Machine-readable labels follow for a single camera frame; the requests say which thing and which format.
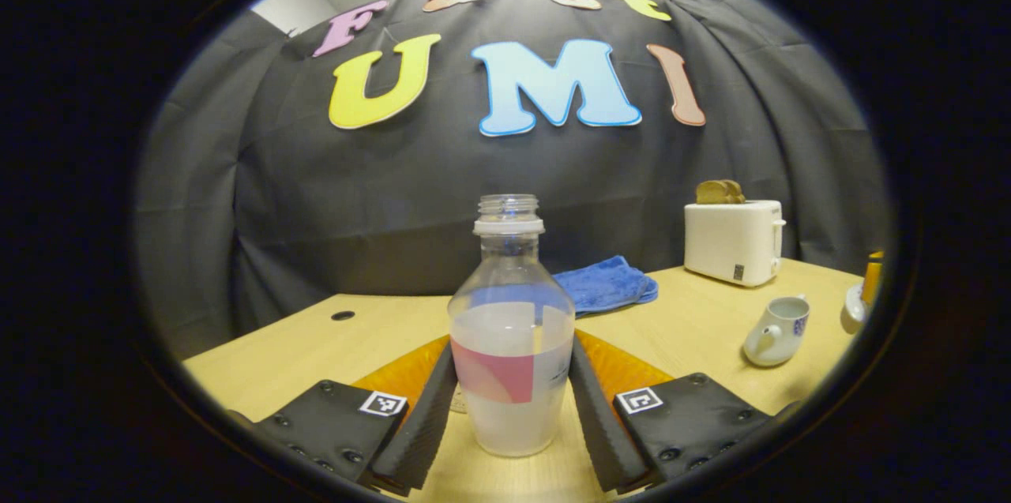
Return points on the white blue-patterned teacup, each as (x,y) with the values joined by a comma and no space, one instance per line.
(770,337)

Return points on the clear plastic water bottle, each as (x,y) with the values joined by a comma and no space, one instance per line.
(509,329)

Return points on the brown toast slice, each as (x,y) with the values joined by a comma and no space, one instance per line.
(711,192)
(737,192)

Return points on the blue folded towel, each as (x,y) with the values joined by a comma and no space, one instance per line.
(604,286)

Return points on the white toaster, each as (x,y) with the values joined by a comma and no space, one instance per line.
(731,242)

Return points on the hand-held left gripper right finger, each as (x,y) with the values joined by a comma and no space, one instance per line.
(604,428)

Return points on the round coaster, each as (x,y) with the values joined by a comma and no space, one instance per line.
(459,402)

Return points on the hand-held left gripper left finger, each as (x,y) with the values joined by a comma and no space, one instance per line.
(419,428)

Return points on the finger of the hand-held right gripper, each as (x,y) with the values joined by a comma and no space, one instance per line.
(873,278)

